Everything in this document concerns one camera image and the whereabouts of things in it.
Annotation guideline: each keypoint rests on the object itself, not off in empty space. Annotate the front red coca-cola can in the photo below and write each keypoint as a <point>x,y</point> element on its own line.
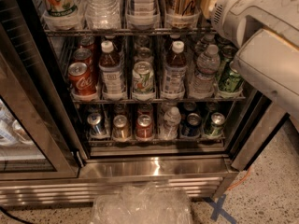
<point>81,79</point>

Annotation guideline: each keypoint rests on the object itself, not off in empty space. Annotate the iced tea bottle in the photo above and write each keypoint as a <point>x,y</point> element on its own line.
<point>110,68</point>
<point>175,67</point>

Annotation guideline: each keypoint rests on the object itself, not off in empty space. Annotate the red coca-cola can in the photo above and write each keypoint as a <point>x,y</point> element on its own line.
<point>84,56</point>
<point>81,79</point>

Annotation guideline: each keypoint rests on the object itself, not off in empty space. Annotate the water bottle bottom shelf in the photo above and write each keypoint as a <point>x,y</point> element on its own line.
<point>170,123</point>

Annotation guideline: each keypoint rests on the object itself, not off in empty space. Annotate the right open fridge door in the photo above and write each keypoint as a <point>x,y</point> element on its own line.
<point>267,127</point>

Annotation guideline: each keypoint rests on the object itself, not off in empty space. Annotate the water bottle middle shelf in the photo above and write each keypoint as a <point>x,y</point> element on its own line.
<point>206,67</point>

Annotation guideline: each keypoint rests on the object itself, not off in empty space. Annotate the left iced tea bottle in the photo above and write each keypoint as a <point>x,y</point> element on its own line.
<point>110,68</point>

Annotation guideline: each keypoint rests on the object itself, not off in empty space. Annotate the blue tape cross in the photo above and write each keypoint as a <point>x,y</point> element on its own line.
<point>218,209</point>

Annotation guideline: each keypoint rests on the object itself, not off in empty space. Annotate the clear plastic bag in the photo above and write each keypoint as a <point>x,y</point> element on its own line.
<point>149,204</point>

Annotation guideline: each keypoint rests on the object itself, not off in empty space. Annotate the front green soda can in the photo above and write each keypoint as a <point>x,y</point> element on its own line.
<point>230,80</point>

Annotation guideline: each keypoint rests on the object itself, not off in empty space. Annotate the green soda can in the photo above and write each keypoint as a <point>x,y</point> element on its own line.
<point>230,80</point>
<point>227,55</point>

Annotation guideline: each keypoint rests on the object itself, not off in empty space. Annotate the wire shelf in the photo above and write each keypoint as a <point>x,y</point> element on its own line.
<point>162,100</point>
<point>127,31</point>

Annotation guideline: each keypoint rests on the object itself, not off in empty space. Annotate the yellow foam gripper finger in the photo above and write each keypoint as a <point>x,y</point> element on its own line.
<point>207,7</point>

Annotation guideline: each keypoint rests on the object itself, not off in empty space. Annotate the right iced tea bottle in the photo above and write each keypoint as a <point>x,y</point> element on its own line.
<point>175,67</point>

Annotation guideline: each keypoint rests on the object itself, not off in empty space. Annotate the top wire shelf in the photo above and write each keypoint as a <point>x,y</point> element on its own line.
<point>127,31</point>

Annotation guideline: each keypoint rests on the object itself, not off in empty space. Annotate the left glass fridge door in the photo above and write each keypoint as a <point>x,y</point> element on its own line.
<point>45,154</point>

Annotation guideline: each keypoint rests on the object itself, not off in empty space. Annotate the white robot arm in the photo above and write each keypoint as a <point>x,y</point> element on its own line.
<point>266,33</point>

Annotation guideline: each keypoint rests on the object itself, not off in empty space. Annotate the white labelled bottle top shelf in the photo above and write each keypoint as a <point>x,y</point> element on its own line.
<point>143,0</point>

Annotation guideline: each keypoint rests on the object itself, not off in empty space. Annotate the stainless steel display fridge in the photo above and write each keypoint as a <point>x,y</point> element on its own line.
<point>201,165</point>

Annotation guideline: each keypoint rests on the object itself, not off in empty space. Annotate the gold can bottom shelf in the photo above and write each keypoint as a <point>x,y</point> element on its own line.
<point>120,127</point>

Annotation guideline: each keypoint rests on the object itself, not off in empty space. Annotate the clear water bottle top shelf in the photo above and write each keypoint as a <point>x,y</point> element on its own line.
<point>103,14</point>

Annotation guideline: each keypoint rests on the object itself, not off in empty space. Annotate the middle wire shelf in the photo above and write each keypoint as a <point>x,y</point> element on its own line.
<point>162,100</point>

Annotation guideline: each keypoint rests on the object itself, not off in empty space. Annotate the diet 7up can middle shelf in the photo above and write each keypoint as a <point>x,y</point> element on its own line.
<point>143,77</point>

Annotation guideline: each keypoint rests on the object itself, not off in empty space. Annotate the blue can bottom left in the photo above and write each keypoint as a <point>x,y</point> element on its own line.
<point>97,124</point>

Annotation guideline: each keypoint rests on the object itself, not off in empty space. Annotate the green can bottom shelf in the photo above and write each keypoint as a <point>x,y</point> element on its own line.
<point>214,124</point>

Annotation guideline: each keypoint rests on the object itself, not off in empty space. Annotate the dark blue can bottom shelf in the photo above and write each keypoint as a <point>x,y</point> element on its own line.
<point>191,125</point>

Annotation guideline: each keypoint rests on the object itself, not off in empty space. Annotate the red can bottom shelf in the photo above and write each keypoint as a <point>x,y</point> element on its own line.
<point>144,126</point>

